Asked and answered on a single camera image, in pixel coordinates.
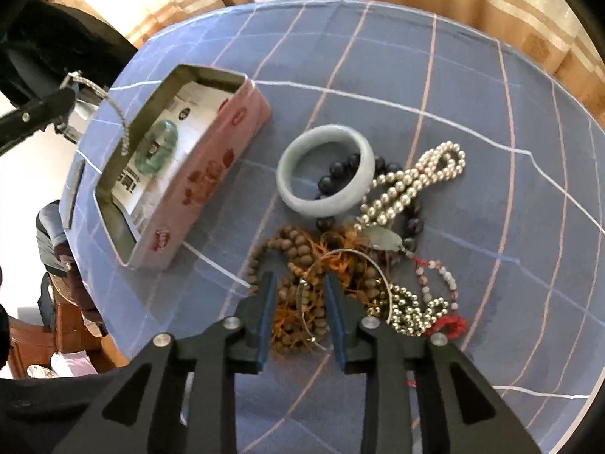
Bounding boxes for printed paper leaflet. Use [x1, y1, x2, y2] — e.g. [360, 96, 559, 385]
[113, 80, 237, 237]

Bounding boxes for dark bead bracelet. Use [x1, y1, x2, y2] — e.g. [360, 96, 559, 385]
[314, 151, 424, 253]

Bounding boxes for pearl necklace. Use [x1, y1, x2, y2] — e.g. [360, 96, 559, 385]
[354, 141, 468, 233]

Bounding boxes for silver chain bracelet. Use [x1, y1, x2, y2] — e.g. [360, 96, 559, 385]
[59, 71, 134, 157]

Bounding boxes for green jade bracelet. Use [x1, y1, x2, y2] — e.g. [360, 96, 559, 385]
[133, 120, 179, 176]

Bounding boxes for cream and tan curtain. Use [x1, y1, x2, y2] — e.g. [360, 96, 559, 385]
[265, 0, 605, 128]
[38, 0, 279, 50]

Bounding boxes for pale jade bangle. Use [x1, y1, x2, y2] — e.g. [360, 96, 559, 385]
[275, 124, 376, 218]

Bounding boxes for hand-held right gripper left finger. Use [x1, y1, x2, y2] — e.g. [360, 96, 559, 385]
[52, 272, 279, 454]

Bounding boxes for thin silver bangle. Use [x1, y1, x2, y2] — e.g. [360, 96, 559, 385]
[297, 248, 395, 353]

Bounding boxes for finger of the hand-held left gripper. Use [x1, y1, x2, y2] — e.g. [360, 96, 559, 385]
[0, 86, 79, 157]

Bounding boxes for dark hanging jackets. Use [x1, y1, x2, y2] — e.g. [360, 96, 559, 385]
[0, 0, 143, 109]

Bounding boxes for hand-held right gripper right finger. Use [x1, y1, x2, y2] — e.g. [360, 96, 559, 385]
[324, 272, 542, 454]

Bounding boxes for pink bead bracelet red cord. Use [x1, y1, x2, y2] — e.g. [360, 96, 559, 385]
[411, 255, 468, 341]

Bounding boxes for pink tin box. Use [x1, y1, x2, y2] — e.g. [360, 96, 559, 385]
[93, 63, 273, 271]

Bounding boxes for pile of grey clothes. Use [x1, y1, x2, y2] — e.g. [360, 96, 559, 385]
[35, 201, 79, 275]

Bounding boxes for blue checked tablecloth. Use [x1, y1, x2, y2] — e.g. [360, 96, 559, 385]
[57, 0, 605, 454]

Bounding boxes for small pearl bead bracelet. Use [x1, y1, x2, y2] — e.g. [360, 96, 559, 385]
[366, 281, 450, 339]

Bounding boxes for wooden bead mala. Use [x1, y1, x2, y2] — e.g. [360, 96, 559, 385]
[246, 224, 393, 353]

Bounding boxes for pink cloth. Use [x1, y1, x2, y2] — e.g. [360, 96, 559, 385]
[50, 350, 98, 378]

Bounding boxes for green leaf jade pendant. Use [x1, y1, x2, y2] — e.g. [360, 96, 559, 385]
[369, 227, 407, 252]

